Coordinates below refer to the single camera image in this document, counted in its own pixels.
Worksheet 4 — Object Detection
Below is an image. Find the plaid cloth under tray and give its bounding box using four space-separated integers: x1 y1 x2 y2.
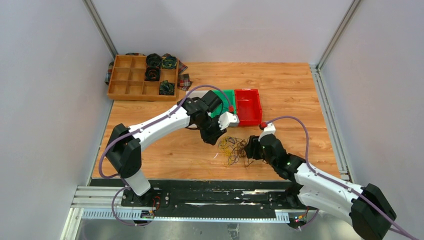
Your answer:
104 53 193 91

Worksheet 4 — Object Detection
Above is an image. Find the green plastic bin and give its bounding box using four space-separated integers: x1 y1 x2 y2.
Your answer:
210 89 237 118

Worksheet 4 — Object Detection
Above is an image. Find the purple cable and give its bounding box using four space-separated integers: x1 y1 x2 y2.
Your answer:
98 85 234 228
264 115 420 240

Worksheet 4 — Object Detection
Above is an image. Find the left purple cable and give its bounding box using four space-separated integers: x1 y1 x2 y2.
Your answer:
98 85 234 228

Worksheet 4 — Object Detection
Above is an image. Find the red plastic bin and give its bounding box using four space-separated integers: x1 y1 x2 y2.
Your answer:
234 89 263 127

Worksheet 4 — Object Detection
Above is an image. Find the rolled green cloth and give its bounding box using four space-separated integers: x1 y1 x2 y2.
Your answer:
159 80 175 96
161 55 178 70

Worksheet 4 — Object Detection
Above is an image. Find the rolled dark cloth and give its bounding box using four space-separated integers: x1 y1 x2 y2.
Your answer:
144 66 161 82
145 53 163 68

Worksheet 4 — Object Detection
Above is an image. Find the rolled green cloth top right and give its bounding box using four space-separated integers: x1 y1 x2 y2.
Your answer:
161 55 178 70

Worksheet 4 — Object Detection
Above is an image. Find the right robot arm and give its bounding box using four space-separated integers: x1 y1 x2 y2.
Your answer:
244 134 397 240

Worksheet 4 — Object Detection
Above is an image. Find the rolled dark cloth middle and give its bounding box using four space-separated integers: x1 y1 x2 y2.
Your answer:
144 66 161 82

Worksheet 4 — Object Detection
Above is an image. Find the wooden compartment tray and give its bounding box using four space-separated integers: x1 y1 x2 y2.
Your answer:
107 53 179 102

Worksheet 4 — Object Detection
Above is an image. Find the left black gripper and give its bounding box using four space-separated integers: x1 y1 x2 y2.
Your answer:
196 114 228 146

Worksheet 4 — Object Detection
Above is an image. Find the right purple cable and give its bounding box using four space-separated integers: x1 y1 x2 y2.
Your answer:
264 115 420 240

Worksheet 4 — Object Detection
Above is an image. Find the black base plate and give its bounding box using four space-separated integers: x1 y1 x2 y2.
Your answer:
120 179 320 220

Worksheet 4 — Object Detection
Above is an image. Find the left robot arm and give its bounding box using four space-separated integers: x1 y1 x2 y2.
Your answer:
101 90 239 207

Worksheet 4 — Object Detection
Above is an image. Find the rolled green cloth bottom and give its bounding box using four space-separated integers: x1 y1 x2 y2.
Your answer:
159 80 175 96

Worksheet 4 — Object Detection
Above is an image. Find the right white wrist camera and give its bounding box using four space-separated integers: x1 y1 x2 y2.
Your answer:
258 122 276 141

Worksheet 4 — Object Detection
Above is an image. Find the rolled dark cloth top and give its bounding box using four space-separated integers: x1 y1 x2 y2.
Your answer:
145 53 163 68

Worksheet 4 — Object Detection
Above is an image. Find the coloured wire bundle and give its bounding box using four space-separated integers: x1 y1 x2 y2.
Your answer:
213 135 256 168

